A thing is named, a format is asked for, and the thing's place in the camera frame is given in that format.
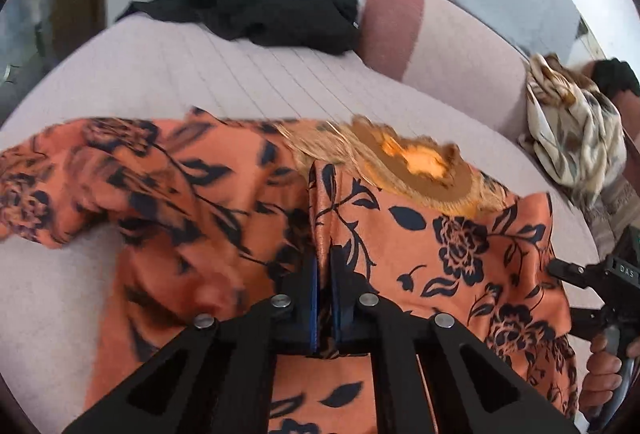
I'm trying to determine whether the orange black floral garment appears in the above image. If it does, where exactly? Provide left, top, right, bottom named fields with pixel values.
left=1, top=110, right=577, bottom=433

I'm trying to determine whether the person's right hand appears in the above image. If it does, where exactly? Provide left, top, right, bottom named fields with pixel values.
left=579, top=333, right=623, bottom=414

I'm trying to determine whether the striped beige cushion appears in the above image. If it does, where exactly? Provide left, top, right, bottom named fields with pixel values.
left=585, top=175, right=639, bottom=244

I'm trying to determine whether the cream floral crumpled cloth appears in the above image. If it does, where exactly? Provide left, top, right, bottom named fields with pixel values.
left=518, top=54, right=627, bottom=210

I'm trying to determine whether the pink quilted bed cover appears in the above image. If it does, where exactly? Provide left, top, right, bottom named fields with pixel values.
left=1, top=15, right=551, bottom=433

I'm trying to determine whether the black cloth on headboard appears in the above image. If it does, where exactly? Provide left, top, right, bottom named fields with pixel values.
left=590, top=58, right=640, bottom=99

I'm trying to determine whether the pink bolster pillow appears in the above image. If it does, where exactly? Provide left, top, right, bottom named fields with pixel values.
left=356, top=0, right=527, bottom=142

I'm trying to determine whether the black garment on bed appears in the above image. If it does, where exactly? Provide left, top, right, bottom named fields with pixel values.
left=119, top=0, right=359, bottom=55

